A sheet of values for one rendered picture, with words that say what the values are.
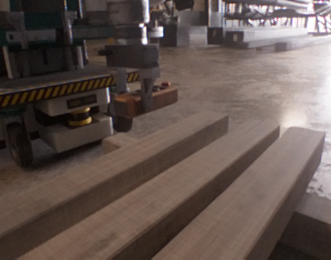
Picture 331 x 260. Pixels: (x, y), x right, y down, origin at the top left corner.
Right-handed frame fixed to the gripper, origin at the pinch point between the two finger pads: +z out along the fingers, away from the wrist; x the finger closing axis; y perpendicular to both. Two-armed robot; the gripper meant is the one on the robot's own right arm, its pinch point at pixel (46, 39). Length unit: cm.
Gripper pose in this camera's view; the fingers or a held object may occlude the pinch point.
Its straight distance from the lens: 91.1
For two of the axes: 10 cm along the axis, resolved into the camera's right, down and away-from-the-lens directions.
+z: 0.4, 9.4, 3.3
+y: -6.8, -2.1, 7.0
